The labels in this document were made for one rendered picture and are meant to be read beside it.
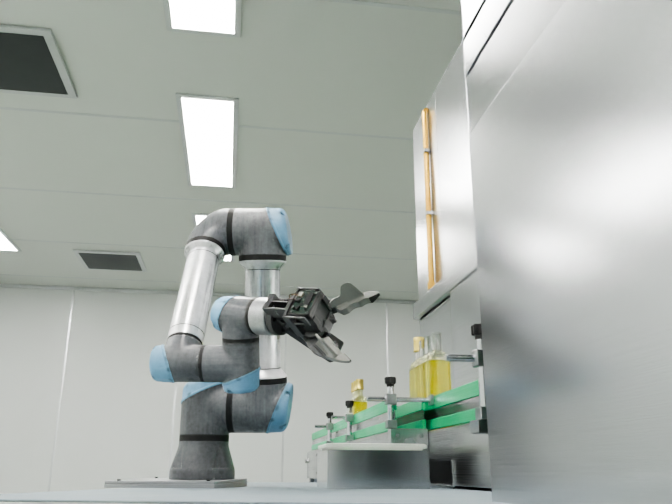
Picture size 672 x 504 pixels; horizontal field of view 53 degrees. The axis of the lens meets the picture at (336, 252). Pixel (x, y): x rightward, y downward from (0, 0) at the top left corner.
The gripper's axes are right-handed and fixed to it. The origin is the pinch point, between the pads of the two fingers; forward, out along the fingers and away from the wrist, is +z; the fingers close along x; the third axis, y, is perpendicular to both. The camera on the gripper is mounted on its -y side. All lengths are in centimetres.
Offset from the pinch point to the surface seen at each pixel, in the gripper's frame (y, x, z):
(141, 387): -366, 152, -526
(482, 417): -2.8, -12.9, 24.4
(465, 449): -36.6, -3.3, 7.4
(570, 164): 42, -8, 46
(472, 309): -58, 48, -12
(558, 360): 30, -22, 45
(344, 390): -487, 244, -364
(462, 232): -56, 76, -23
